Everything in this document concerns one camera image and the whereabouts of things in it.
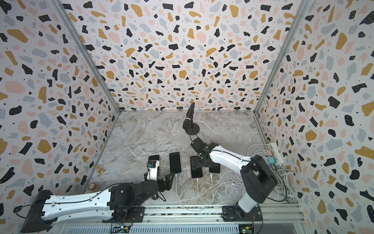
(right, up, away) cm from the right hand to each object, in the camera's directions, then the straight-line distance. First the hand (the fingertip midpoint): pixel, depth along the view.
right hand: (200, 164), depth 88 cm
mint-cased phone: (-16, 0, +5) cm, 17 cm away
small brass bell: (-60, -4, 0) cm, 60 cm away
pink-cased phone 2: (-2, -4, -1) cm, 5 cm away
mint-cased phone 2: (+9, -3, +1) cm, 10 cm away
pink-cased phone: (-30, +2, +7) cm, 31 cm away
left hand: (-16, -2, -14) cm, 21 cm away
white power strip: (+50, +8, +12) cm, 52 cm away
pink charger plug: (+46, +5, +10) cm, 48 cm away
